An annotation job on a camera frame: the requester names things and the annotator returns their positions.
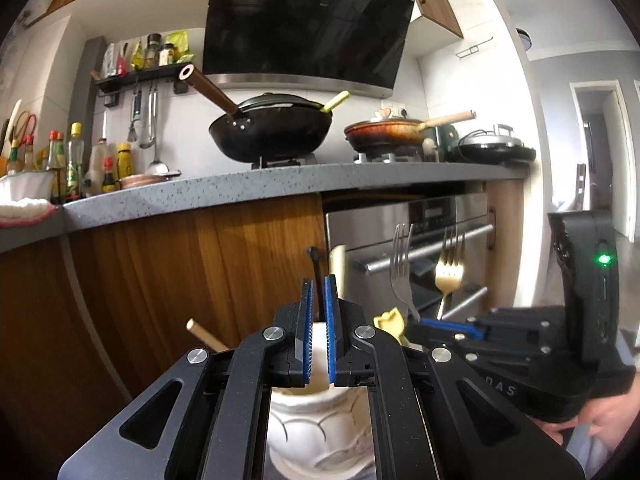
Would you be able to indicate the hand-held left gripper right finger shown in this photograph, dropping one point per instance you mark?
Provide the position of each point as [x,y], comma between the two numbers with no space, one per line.
[330,332]

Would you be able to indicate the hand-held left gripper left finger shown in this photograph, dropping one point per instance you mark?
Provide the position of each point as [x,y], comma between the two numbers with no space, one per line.
[307,332]

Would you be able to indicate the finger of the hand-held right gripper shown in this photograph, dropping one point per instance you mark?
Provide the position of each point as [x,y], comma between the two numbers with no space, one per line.
[472,355]
[450,327]

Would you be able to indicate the gold fork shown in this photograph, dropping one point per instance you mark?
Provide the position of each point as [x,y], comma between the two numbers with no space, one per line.
[447,280]

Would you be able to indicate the silver fork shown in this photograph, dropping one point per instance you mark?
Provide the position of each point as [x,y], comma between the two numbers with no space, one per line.
[400,280]

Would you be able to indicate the white floral ceramic utensil holder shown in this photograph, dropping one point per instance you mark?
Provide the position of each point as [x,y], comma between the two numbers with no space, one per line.
[320,410]

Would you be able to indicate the bamboo chopstick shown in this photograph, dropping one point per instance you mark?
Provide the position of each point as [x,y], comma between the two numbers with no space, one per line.
[205,334]

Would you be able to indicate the person's right hand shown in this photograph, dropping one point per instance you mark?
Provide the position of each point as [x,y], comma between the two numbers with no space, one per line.
[602,415]

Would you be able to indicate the stainless steel built-in oven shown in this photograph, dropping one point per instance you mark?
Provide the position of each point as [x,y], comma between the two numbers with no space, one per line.
[360,240]

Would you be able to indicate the wooden base cabinet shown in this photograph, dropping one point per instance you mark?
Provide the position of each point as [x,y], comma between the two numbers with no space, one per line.
[30,360]
[200,270]
[505,240]

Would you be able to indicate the grey speckled countertop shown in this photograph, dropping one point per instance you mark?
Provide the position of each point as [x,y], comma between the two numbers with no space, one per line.
[225,190]

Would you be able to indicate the gas stove burner grate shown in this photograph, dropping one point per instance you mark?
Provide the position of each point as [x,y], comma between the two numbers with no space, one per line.
[282,161]
[387,156]

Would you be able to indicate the black electric griddle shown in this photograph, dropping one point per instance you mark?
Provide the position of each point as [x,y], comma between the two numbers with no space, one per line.
[492,147]

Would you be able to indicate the green kitchen appliance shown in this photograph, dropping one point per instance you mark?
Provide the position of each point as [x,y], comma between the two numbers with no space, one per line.
[445,140]

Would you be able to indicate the brown frying pan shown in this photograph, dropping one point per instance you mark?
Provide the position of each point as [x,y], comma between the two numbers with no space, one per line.
[387,132]

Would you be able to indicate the metal ladle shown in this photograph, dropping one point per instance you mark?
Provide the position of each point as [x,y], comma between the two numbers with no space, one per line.
[159,165]

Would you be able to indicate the copper bowl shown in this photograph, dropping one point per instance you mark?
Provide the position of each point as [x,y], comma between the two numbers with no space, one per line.
[142,181]

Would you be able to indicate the yellow spatula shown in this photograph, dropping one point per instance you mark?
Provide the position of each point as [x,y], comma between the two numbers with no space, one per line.
[336,101]

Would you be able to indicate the yellow sauce bottle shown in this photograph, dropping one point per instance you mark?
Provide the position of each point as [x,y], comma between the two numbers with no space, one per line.
[124,160]

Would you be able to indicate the small dark soy bottle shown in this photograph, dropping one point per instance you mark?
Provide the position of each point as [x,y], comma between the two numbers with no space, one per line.
[109,176]

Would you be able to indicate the hanging metal slotted spoon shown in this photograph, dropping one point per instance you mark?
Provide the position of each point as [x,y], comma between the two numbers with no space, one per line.
[149,120]

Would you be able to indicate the white plastic bottle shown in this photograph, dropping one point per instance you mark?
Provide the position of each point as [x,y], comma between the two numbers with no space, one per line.
[99,162]

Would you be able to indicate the hanging metal peeler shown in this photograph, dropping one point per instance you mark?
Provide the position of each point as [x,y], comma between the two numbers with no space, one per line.
[134,120]

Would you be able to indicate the yellow cap oil bottle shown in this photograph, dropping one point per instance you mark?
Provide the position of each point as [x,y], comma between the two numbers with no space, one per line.
[75,160]

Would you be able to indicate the round ceiling lamp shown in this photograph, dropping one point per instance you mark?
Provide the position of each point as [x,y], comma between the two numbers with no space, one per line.
[523,39]

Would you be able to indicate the white bowl on cloth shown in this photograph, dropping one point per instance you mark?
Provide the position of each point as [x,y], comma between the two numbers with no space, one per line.
[25,207]

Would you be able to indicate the small brown spice jar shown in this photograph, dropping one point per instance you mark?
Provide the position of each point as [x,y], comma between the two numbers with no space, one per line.
[167,54]

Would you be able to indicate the black range hood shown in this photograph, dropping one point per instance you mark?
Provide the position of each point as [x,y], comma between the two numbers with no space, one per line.
[300,20]

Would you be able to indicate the green snack packet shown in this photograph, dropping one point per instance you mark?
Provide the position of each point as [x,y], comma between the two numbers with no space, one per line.
[179,45]

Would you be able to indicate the dark lidded spice jar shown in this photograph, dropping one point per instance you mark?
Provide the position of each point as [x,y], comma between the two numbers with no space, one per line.
[153,50]

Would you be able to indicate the yellow-green seasoning packet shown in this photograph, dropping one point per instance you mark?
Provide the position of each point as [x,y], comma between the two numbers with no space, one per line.
[136,56]

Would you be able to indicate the red seasoning packet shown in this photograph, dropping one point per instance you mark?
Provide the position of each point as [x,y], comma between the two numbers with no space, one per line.
[122,62]

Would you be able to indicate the white wall socket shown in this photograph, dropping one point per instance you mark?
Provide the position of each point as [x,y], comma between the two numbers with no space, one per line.
[389,111]

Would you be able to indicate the metal wall towel holder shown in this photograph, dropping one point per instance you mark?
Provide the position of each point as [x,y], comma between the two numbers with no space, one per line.
[474,47]

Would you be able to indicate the black wall spice shelf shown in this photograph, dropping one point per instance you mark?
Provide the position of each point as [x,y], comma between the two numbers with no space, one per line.
[140,77]

